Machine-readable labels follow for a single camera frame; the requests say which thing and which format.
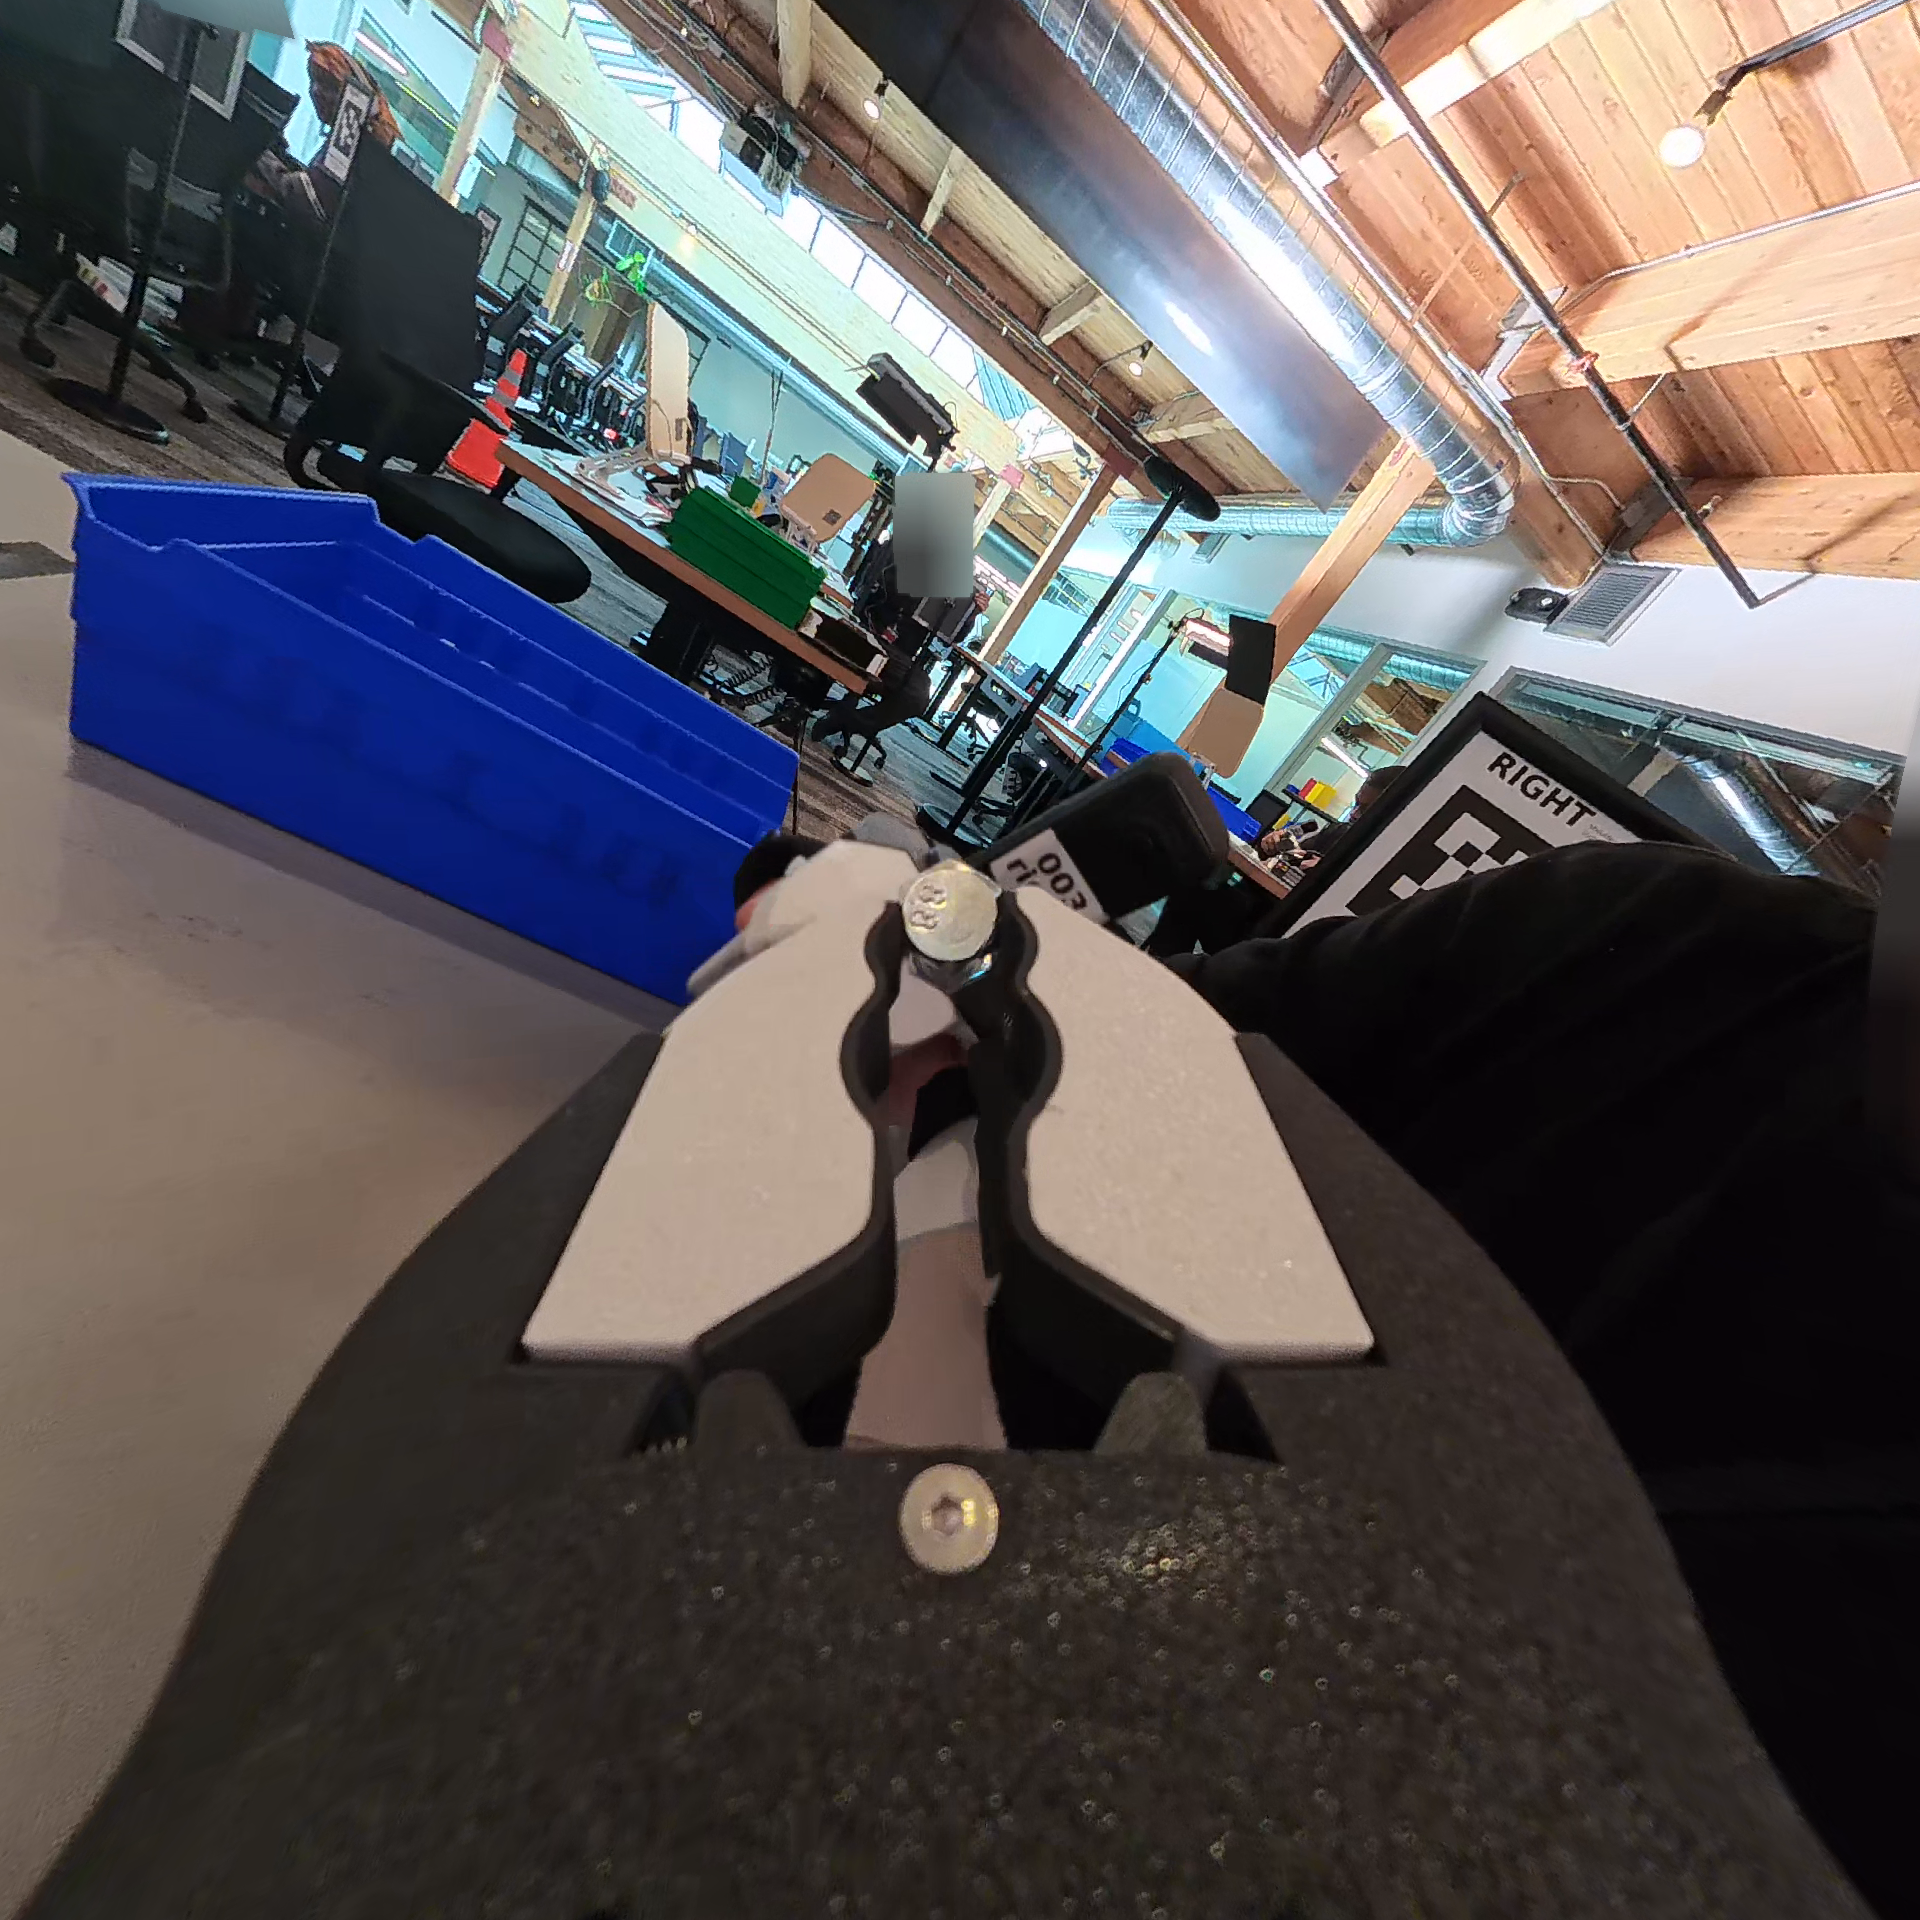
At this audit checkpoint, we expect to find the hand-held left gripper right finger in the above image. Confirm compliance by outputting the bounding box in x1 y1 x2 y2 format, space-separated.
991 887 1378 1455

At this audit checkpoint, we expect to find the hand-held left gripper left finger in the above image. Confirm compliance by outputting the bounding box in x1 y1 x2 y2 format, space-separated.
518 897 906 1455

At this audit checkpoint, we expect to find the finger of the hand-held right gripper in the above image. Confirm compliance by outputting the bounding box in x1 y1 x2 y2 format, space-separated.
688 833 939 1003

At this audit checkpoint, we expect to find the silver hex bolt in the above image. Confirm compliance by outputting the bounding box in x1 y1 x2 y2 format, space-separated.
902 877 1003 986

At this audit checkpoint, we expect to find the blue plastic bin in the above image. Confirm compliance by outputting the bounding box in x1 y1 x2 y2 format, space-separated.
65 472 801 1008

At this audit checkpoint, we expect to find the person's right forearm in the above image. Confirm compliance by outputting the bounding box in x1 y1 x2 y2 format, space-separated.
1177 839 1920 1906

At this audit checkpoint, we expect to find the person's right hand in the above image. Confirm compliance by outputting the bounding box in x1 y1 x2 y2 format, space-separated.
885 1035 969 1127

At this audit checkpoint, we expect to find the cardboard panel with black device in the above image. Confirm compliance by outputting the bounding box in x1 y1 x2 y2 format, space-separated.
1177 613 1280 780

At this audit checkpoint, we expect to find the black floor lamp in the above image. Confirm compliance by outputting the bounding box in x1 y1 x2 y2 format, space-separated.
914 457 1225 849

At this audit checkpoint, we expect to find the green plastic bin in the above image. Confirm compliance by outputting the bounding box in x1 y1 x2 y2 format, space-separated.
667 488 827 628

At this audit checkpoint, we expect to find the black white marker board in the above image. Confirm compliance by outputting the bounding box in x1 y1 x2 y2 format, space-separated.
1282 692 1705 939

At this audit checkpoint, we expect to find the wooden board stand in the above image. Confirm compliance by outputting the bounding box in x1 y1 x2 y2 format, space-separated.
643 299 705 472
779 453 881 548

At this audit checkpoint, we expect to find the wooden-edged table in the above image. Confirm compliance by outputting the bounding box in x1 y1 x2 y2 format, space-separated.
503 442 888 699

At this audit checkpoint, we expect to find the black studio light panel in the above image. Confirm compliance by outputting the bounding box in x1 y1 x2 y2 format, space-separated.
863 353 962 453

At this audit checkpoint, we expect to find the orange traffic cone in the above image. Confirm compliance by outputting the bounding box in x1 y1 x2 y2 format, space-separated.
450 347 530 489

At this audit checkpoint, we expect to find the black office chair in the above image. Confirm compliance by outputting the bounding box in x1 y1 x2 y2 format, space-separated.
287 143 595 602

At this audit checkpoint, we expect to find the white wall vent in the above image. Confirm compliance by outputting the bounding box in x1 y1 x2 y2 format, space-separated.
1545 557 1680 644

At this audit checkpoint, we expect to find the silver ventilation duct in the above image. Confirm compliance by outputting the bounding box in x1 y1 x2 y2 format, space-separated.
1073 0 1526 548

